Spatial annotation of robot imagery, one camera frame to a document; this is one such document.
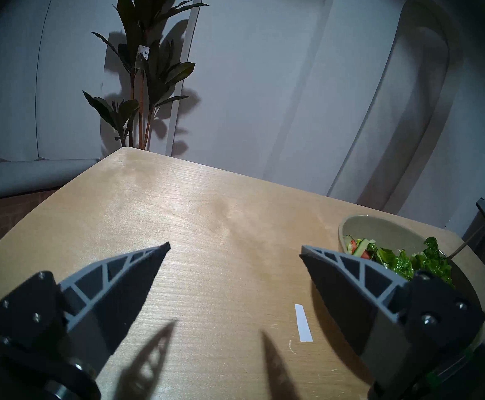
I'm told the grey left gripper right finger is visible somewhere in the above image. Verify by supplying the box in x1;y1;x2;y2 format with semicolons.
300;245;485;393

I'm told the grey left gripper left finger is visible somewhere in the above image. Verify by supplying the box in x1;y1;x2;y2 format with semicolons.
0;242;171;375

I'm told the metal serving utensil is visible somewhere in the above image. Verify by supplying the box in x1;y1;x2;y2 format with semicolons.
447;224;485;260

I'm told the green salad with tomato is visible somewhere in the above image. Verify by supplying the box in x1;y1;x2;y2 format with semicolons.
343;236;455;285

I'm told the beige ceramic salad bowl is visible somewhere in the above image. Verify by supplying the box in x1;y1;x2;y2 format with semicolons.
337;215;485;354

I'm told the white tape strip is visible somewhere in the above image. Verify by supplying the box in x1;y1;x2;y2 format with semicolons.
295;304;313;343

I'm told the tall dark green potted plant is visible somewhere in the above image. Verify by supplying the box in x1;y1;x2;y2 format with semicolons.
83;0;208;150

